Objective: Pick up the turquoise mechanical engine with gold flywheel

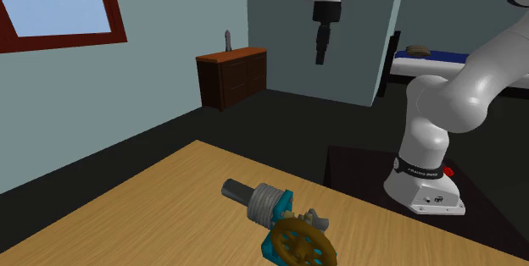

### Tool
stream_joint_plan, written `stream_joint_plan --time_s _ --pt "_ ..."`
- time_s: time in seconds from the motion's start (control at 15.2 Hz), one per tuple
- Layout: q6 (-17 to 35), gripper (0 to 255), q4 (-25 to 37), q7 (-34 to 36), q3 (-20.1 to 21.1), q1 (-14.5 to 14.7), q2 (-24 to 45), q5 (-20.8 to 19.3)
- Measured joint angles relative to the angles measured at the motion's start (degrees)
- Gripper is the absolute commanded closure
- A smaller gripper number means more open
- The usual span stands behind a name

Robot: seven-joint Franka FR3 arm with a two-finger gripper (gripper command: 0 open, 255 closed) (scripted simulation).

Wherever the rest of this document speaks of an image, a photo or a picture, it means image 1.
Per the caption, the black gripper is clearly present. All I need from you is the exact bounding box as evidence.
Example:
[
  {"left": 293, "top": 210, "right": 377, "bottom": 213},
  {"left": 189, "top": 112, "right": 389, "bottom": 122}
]
[{"left": 311, "top": 1, "right": 343, "bottom": 66}]

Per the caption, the brown chest of drawers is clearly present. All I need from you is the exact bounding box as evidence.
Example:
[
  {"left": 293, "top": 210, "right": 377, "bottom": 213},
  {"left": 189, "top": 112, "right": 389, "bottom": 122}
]
[{"left": 194, "top": 29, "right": 269, "bottom": 113}]

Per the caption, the bed with blue cover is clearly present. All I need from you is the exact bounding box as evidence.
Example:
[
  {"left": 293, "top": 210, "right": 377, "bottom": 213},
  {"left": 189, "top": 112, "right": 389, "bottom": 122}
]
[{"left": 376, "top": 30, "right": 529, "bottom": 101}]

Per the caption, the dark robot stand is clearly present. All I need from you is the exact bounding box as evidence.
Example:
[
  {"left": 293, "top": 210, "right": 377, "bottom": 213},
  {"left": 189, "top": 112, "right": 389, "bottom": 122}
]
[{"left": 322, "top": 145, "right": 529, "bottom": 260}]

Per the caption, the teal engine model, gold wheel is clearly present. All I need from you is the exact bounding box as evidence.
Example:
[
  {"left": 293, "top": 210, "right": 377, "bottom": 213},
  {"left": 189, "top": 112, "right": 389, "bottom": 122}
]
[{"left": 220, "top": 177, "right": 338, "bottom": 266}]

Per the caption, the red framed window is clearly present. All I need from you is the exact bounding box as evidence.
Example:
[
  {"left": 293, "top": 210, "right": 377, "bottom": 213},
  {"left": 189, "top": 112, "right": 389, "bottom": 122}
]
[{"left": 0, "top": 0, "right": 129, "bottom": 55}]

